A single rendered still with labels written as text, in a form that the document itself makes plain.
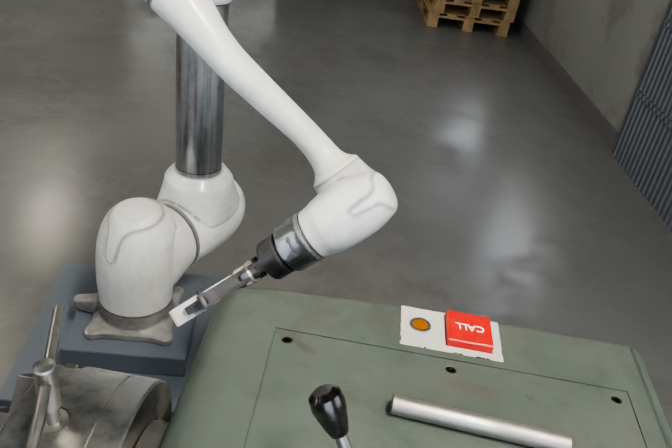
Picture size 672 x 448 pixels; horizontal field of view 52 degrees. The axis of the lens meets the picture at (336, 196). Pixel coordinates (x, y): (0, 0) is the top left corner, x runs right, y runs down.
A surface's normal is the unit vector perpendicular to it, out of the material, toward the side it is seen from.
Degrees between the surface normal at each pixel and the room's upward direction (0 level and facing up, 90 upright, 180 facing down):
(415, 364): 0
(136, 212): 6
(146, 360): 90
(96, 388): 18
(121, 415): 4
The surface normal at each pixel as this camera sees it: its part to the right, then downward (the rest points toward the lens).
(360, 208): -0.06, 0.11
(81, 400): 0.15, -0.92
